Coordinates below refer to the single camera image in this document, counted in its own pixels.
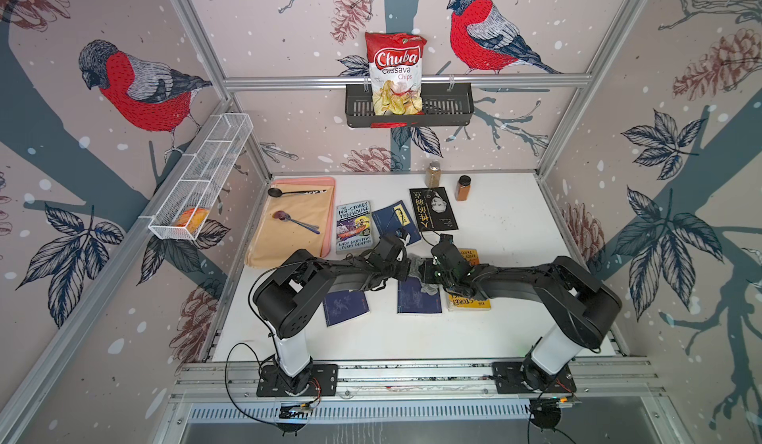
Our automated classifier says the red cassava chips bag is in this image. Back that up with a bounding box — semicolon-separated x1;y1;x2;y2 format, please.
365;33;427;117

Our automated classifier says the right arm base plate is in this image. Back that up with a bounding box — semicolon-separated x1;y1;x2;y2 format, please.
491;360;577;394

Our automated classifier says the glass jar orange spice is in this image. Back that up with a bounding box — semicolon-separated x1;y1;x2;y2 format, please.
456;175;471;201

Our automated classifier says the orange packet in shelf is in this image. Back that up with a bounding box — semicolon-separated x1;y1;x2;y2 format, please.
173;207;210;234

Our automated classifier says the black wall basket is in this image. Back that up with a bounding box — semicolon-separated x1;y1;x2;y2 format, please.
344;83;474;129

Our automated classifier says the right black cable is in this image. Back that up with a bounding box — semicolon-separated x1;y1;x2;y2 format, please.
523;383;579;444

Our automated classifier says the left black cable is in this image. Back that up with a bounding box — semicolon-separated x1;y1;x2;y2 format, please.
224;258;317;430

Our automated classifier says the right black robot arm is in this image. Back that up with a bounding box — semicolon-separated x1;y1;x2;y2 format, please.
410;237;622;390

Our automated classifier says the grey striped cleaning cloth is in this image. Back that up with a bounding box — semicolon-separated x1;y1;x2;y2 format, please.
408;256;441;296

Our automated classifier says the black Chinese paperback book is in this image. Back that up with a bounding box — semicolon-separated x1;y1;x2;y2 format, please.
409;187;458;232

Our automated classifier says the glass jar brown spice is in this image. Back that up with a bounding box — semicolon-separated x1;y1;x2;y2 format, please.
425;161;442;189

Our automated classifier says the purple spoon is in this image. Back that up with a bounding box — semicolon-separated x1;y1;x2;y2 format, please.
273;210;321;235

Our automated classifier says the grey treehouse paperback book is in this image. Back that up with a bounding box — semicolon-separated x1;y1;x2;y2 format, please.
335;201;373;254

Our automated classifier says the white wire wall shelf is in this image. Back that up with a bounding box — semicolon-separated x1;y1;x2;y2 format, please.
149;113;253;241

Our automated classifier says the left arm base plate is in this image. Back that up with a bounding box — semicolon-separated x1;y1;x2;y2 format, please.
256;364;339;398

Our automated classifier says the yellow treehouse paperback book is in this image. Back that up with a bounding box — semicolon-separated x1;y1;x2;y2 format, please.
446;249;491;311

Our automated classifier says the black spoon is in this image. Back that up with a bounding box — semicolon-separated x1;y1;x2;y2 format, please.
267;187;327;198

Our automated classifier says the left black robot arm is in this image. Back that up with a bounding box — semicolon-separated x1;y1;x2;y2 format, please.
247;234;411;396

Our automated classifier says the black cable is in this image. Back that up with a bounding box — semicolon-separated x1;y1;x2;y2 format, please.
224;258;317;430
523;383;579;444

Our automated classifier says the upper navy thread-bound book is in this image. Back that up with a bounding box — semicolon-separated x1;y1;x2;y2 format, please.
372;200;422;246

